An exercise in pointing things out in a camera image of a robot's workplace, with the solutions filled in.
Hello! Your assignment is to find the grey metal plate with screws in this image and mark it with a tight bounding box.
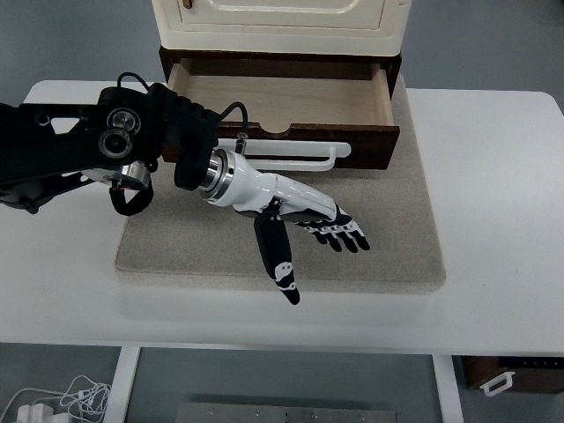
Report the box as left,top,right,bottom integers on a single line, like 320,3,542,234
175,401,400,423

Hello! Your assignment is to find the white cable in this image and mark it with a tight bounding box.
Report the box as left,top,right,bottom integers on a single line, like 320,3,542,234
0,375,112,423

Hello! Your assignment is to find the white handle on brown box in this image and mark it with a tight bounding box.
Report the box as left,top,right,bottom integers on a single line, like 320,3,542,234
479,370,516,397

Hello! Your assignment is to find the beige fabric mat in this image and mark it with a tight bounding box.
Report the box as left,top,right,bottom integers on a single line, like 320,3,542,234
114,72,448,294

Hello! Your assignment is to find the brown wooden box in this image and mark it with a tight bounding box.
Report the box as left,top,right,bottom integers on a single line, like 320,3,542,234
460,355,564,395

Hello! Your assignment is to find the white drawer handle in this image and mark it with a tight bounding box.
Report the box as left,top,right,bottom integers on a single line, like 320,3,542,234
215,137,353,173

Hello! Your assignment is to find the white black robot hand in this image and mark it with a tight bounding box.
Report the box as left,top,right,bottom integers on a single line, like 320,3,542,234
222,149,371,307

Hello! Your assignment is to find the dark wooden drawer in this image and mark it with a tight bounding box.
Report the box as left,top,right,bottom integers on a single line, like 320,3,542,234
161,58,401,173

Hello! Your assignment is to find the white power adapter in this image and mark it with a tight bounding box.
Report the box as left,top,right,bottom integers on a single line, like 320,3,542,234
16,403,56,423

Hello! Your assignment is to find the cream cabinet with dark base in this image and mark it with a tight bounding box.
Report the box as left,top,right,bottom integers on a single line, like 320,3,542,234
152,0,413,92

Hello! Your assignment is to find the white table leg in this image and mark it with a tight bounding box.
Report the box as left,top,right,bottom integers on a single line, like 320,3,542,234
105,346,142,423
431,354,464,423

